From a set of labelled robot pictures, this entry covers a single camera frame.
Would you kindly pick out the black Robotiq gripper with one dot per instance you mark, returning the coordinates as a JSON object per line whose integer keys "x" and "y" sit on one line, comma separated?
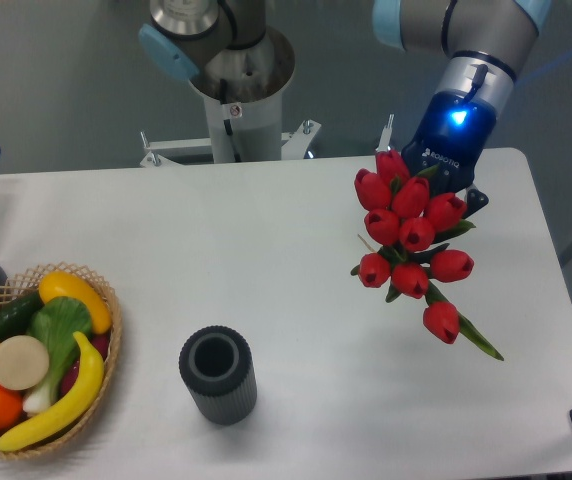
{"x": 452, "y": 135}

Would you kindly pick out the red tulip bouquet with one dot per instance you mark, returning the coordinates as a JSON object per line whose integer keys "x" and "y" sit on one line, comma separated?
{"x": 412, "y": 225}

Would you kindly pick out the dark grey ribbed vase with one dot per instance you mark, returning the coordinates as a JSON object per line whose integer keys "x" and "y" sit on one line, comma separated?
{"x": 216, "y": 366}

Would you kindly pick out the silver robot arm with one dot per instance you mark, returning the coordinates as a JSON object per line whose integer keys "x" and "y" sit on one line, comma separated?
{"x": 487, "y": 42}

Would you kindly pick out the dark red vegetable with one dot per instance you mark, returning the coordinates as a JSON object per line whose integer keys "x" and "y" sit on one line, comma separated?
{"x": 101, "y": 343}

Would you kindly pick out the green bok choy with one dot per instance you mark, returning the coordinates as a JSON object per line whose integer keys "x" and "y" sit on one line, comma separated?
{"x": 53, "y": 325}

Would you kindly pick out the yellow banana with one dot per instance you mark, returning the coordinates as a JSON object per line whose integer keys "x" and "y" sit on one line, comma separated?
{"x": 66, "y": 410}

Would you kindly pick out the woven wicker basket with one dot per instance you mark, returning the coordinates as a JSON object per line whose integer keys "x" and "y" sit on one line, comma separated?
{"x": 27, "y": 282}

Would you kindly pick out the green cucumber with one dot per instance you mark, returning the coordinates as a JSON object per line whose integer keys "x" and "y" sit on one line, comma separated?
{"x": 15, "y": 316}

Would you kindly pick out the beige round disc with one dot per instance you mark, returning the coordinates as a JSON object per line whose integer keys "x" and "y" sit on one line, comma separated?
{"x": 24, "y": 362}

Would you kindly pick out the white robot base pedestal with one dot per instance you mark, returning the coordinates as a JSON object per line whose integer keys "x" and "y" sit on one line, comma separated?
{"x": 242, "y": 92}

